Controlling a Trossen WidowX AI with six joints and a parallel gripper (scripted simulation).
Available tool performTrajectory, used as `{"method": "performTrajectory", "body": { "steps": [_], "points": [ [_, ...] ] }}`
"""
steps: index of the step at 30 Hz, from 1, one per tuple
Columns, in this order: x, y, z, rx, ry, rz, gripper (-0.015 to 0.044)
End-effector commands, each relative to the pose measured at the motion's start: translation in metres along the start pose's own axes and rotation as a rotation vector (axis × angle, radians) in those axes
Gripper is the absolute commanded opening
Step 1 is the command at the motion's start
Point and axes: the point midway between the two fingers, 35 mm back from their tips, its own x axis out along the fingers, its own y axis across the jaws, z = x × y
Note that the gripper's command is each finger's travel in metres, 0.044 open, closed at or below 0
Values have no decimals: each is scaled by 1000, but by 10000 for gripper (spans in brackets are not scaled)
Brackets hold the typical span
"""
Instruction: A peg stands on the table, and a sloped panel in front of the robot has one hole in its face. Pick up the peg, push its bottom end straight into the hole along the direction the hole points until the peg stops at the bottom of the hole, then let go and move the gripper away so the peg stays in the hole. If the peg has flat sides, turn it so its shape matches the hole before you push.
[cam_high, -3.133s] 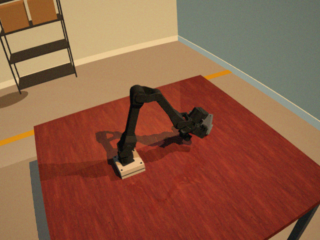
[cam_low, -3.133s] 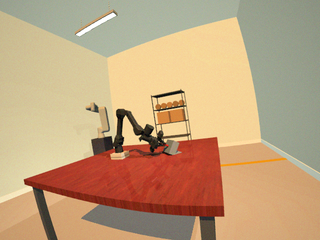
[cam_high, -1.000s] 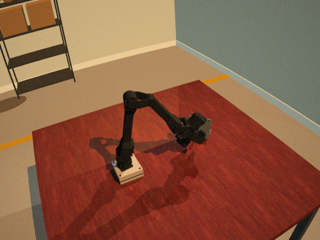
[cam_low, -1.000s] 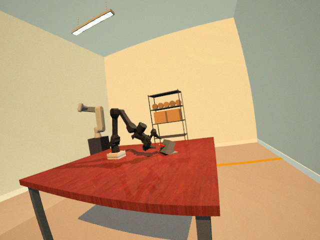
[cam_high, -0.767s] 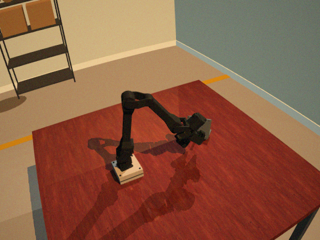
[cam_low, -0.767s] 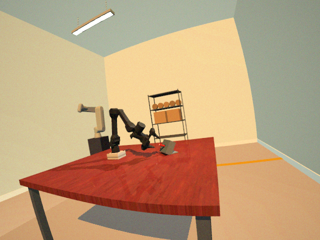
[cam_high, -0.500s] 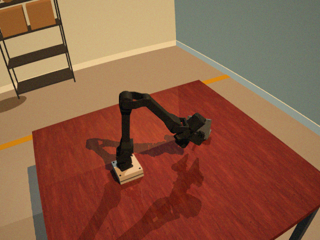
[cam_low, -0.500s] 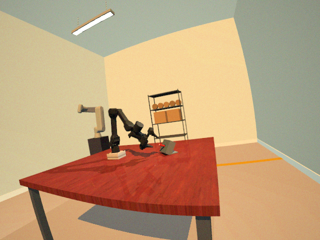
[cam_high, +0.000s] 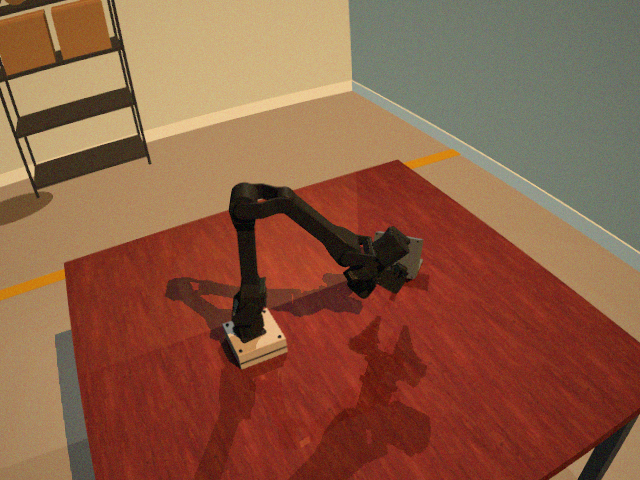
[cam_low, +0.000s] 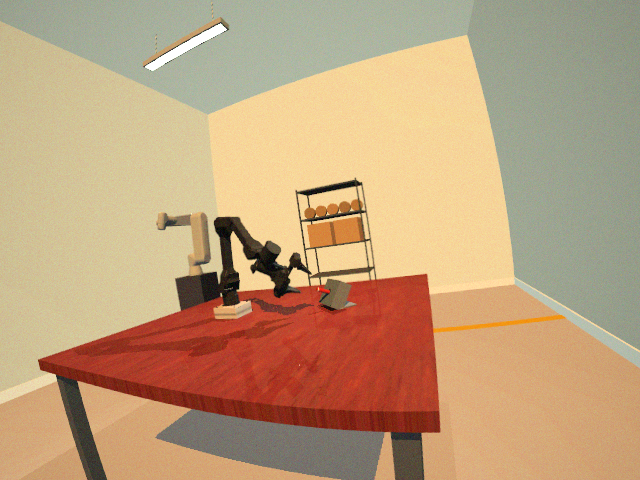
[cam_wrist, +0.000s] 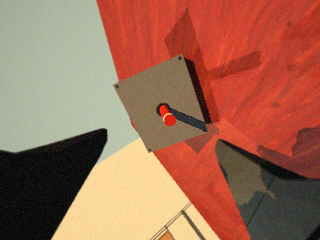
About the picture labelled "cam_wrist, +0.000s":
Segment red peg with grey band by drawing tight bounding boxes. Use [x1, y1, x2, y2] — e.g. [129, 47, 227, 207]
[158, 105, 176, 126]

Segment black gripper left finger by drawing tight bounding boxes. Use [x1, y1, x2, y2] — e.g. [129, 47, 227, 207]
[0, 128, 107, 240]

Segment beige flat panel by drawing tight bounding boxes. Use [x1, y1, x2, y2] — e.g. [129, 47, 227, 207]
[112, 54, 208, 153]

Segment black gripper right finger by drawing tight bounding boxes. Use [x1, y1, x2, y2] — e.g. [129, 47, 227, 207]
[214, 139, 320, 240]

